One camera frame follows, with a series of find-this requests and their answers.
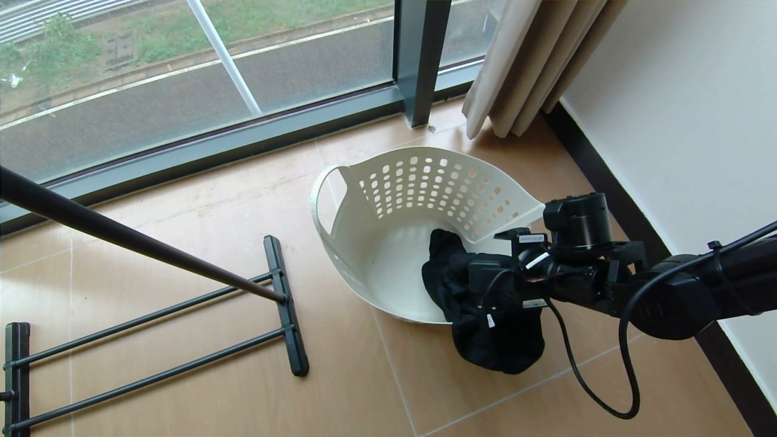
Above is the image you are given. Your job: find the beige curtain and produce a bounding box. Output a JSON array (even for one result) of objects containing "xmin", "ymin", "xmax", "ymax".
[{"xmin": 463, "ymin": 0, "xmax": 629, "ymax": 139}]

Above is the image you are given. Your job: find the black garment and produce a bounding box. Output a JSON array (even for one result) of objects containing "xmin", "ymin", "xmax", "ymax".
[{"xmin": 421, "ymin": 228, "xmax": 546, "ymax": 374}]

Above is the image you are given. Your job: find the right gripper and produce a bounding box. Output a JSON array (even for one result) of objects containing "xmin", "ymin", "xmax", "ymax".
[{"xmin": 467, "ymin": 252, "xmax": 609, "ymax": 311}]

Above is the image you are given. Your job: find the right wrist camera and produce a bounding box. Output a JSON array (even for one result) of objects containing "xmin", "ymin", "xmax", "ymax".
[{"xmin": 495, "ymin": 228, "xmax": 550, "ymax": 268}]

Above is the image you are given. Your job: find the white laundry basket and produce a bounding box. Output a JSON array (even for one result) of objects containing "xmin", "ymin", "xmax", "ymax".
[{"xmin": 310, "ymin": 146, "xmax": 546, "ymax": 324}]

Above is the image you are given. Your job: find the window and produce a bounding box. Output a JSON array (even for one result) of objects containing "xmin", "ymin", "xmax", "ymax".
[{"xmin": 0, "ymin": 0, "xmax": 504, "ymax": 235}]

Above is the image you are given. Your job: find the black cable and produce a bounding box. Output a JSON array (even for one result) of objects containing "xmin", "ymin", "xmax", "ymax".
[{"xmin": 543, "ymin": 220, "xmax": 777, "ymax": 421}]

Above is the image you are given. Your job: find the black clothes rack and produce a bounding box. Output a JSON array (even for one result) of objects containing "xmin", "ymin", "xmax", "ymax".
[{"xmin": 0, "ymin": 165, "xmax": 310, "ymax": 437}]

